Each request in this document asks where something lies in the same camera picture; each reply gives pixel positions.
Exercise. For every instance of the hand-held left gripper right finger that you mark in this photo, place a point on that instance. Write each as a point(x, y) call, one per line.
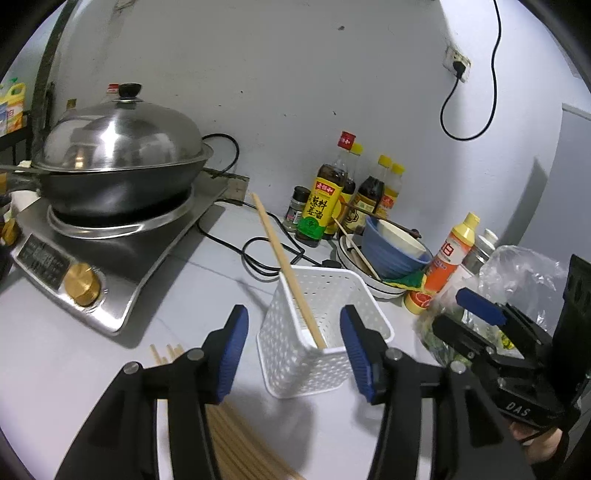
point(358, 355)

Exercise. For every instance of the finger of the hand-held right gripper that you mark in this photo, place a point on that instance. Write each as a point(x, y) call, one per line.
point(480, 307)
point(459, 334)

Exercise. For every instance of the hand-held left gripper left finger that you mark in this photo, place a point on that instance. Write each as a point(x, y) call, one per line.
point(233, 350)

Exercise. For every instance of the white perforated plastic basket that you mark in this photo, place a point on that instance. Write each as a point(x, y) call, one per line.
point(300, 364)

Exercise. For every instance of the bundle of wooden chopsticks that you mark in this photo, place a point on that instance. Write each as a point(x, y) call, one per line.
point(240, 443)

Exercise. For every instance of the light bamboo chopstick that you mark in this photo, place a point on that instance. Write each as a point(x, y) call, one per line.
point(277, 249)

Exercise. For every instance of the person's right hand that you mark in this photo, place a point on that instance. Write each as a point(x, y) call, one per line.
point(538, 452)

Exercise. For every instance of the leafy greens with yellow flowers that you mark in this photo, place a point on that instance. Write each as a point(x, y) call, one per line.
point(438, 344)

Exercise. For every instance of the clear plastic bag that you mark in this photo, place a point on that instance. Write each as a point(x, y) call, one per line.
point(521, 277)

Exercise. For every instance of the glass jar with silver lid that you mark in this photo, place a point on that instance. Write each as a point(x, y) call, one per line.
point(482, 251)

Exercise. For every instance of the orange squeeze bottle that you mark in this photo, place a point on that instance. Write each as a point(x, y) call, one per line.
point(450, 258)

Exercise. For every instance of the yellow green sponge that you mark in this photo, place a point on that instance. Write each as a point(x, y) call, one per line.
point(408, 280)

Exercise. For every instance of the white plate with dark rim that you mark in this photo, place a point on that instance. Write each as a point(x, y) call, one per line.
point(355, 270)

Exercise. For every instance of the light wooden utensil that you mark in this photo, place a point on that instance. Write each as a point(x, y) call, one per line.
point(362, 259)

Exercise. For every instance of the blue bowl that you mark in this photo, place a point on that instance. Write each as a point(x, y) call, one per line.
point(392, 263)

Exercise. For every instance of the white bowl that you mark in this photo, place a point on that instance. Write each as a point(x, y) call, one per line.
point(399, 240)

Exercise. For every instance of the silver induction cooker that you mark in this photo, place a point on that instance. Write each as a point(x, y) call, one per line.
point(152, 258)

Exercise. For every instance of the yellow-capped pale oil bottle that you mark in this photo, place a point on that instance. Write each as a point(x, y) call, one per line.
point(392, 196)

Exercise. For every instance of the dark brown chopstick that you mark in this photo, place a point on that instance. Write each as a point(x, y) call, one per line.
point(369, 211)

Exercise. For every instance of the large red-capped sauce bottle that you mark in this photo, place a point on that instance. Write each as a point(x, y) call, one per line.
point(323, 207)

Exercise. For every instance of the small spice jar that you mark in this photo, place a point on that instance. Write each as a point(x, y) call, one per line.
point(295, 210)

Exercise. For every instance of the yellow-capped dark sauce bottle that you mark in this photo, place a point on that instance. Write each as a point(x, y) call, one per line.
point(369, 194)
point(348, 187)

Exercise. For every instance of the black wok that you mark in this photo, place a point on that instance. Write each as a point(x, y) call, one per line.
point(115, 196)

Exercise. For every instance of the white crumpled paper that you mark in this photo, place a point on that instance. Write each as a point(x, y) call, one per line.
point(25, 203)

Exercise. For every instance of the small red-capped bottle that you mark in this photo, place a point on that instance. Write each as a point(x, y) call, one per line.
point(113, 88)

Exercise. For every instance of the black shelf rack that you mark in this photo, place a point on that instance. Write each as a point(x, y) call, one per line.
point(16, 138)

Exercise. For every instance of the yellow cooking oil jug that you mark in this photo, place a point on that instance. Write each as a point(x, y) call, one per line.
point(14, 104)

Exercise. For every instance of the dark vertical pipe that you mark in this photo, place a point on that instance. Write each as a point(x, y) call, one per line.
point(46, 78)

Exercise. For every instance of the white wall socket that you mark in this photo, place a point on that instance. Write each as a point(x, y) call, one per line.
point(455, 57)

